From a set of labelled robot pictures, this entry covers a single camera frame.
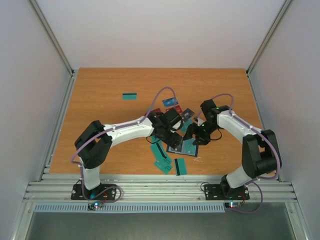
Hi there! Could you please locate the navy blue card holder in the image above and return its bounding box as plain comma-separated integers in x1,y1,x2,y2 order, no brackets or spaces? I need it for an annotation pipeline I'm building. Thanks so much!
166,138,199,157

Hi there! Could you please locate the green card with stripe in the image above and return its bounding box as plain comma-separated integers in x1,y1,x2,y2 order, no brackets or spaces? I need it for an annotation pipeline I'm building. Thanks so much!
174,158,188,176

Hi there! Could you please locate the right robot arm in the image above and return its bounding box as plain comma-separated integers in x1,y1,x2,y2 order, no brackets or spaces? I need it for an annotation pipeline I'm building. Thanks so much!
183,99,282,199

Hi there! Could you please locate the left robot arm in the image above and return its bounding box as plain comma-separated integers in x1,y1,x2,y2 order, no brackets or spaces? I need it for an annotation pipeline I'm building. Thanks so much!
74,108,184,199

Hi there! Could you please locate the green card right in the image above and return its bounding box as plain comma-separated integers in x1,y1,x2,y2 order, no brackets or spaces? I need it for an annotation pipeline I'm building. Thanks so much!
180,119,193,133

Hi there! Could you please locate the black card right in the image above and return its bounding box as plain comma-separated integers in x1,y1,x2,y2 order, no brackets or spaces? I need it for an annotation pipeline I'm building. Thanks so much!
181,108,195,122

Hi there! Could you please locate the green VIP card bottom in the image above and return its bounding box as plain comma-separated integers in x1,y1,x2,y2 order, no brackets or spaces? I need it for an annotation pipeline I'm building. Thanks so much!
154,159,173,175

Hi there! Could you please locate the red VIP card right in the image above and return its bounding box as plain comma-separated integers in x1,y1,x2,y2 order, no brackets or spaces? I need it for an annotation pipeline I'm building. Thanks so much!
165,105,183,114

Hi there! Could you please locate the red vip card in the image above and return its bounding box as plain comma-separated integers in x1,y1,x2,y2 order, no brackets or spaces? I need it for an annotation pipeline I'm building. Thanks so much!
165,105,183,114
149,108,162,114

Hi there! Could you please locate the red VIP card left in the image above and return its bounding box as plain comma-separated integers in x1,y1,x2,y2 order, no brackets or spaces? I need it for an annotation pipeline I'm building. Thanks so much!
149,108,162,114

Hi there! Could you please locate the blue card top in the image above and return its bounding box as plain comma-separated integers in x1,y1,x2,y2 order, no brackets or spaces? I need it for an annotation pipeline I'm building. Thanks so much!
162,97,179,108

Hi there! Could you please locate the lone green card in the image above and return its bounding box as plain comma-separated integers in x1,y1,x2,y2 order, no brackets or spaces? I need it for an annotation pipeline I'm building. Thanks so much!
122,92,137,101

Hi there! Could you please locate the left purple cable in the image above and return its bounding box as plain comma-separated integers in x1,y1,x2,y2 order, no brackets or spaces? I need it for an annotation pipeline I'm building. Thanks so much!
71,86,177,202

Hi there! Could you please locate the purple cable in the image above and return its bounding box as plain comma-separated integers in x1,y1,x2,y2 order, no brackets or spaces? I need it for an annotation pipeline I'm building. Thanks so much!
194,93,282,214
71,86,177,202

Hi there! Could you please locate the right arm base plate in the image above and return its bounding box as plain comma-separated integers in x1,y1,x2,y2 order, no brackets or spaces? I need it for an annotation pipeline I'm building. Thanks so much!
202,183,250,201

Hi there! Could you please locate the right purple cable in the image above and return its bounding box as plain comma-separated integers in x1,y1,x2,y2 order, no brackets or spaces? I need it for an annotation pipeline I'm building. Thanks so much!
194,93,282,214

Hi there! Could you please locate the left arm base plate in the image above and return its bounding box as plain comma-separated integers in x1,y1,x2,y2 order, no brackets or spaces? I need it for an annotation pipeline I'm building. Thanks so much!
70,183,117,201

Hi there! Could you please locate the grey slotted cable duct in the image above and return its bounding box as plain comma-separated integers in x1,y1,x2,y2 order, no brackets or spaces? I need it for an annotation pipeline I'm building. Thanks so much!
33,202,225,214

